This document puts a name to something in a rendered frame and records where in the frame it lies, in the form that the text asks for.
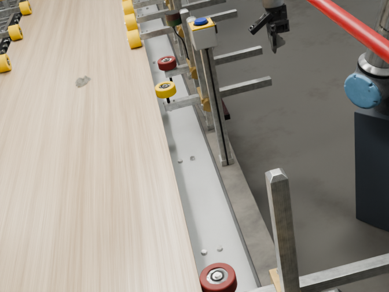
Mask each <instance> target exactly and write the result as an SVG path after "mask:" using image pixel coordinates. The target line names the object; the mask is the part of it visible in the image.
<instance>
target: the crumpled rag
mask: <svg viewBox="0 0 389 292"><path fill-rule="evenodd" d="M90 80H91V78H89V77H87V76H84V78H78V79H77V80H76V82H75V84H76V86H77V87H78V86H80V87H82V86H83V85H86V84H87V82H88V81H90Z"/></svg>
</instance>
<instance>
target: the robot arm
mask: <svg viewBox="0 0 389 292"><path fill-rule="evenodd" d="M262 6H263V7H264V8H265V11H266V12H265V13H264V14H263V15H261V17H260V18H258V19H257V21H256V22H254V23H253V25H251V26H250V27H249V28H248V31H249V32H250V33H251V34H252V35H255V34H256V33H257V32H258V31H259V30H260V29H261V28H262V27H263V26H264V25H265V24H266V28H267V34H268V37H269V42H270V47H271V50H272V51H273V52H274V54H276V51H277V48H279V47H281V46H282V45H284V44H285V40H283V38H282V37H280V35H279V34H278V33H283V32H288V31H289V20H288V18H287V6H286V4H285V3H284V0H262ZM373 30H374V31H376V32H377V33H378V34H380V35H381V36H383V37H384V38H385V39H387V40H389V0H381V3H380V7H379V11H378V13H377V17H376V21H375V24H374V27H373ZM344 91H345V93H346V95H347V97H348V98H349V99H350V100H351V102H352V103H353V104H355V105H356V106H358V107H360V108H363V109H371V108H374V109H375V111H377V112H378V113H380V114H382V115H386V116H389V64H388V63H386V62H385V61H384V60H383V59H381V58H380V57H379V56H378V55H376V54H375V53H373V52H372V51H371V50H370V49H368V48H367V51H366V53H363V54H362V55H360V57H359V59H358V62H357V67H356V69H355V71H354V73H353V74H351V75H349V76H348V78H347V79H346V80H345V83H344Z"/></svg>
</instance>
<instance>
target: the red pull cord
mask: <svg viewBox="0 0 389 292"><path fill-rule="evenodd" d="M306 1H307V2H309V3H310V4H312V5H313V6H314V7H315V8H317V9H318V10H319V11H320V12H322V13H323V14H324V15H326V16H327V17H329V18H330V19H331V20H332V21H334V22H335V23H336V24H337V25H339V26H340V27H341V28H342V29H344V30H345V31H347V32H348V33H349V34H350V35H352V36H353V37H354V38H355V39H357V40H358V41H360V42H361V43H362V44H363V45H365V46H366V47H367V48H368V49H370V50H371V51H372V52H373V53H375V54H376V55H378V56H379V57H380V58H381V59H383V60H384V61H385V62H386V63H388V64H389V40H387V39H385V38H384V37H383V36H381V35H380V34H378V33H377V32H376V31H374V30H373V29H371V28H370V27H368V26H367V25H366V24H364V23H363V22H361V21H360V20H358V19H357V18H355V17H354V16H353V15H351V14H349V13H348V12H347V11H345V10H344V9H342V8H341V7H340V6H338V5H337V4H335V3H334V2H332V1H331V0H306Z"/></svg>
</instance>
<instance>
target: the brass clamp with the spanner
mask: <svg viewBox="0 0 389 292"><path fill-rule="evenodd" d="M186 62H187V64H188V66H189V72H190V73H189V74H190V76H191V77H192V79H193V78H194V79H198V76H197V71H196V66H194V67H191V66H190V62H189V60H188V58H186Z"/></svg>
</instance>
